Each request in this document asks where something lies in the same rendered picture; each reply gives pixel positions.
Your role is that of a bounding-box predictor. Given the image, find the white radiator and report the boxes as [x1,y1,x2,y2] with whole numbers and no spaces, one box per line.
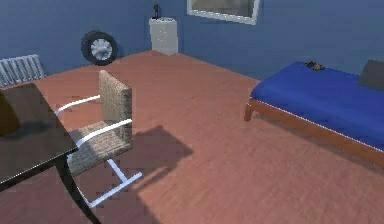
[0,54,46,88]

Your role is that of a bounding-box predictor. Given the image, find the white chest of drawers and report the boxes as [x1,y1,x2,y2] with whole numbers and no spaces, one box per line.
[148,16,179,56]

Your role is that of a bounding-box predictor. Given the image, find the woven chair with white frame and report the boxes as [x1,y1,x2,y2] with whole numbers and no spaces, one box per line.
[54,69,143,209]

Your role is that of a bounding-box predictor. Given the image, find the black tyre with white rim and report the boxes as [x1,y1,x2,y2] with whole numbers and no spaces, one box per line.
[80,30,119,67]

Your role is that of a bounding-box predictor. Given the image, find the bed with blue cover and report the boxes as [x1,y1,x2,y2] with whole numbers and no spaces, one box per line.
[243,60,384,169]

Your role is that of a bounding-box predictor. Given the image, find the grey pillow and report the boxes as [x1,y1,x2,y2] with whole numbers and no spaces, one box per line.
[357,58,384,93]

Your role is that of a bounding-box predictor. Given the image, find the white framed window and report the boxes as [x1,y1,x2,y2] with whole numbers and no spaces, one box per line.
[186,0,261,26]

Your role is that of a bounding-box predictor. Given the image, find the small dark object on bed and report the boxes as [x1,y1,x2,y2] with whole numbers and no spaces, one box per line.
[305,60,326,72]

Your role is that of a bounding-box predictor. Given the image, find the dark brown table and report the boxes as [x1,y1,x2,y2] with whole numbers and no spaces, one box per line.
[0,82,103,224]

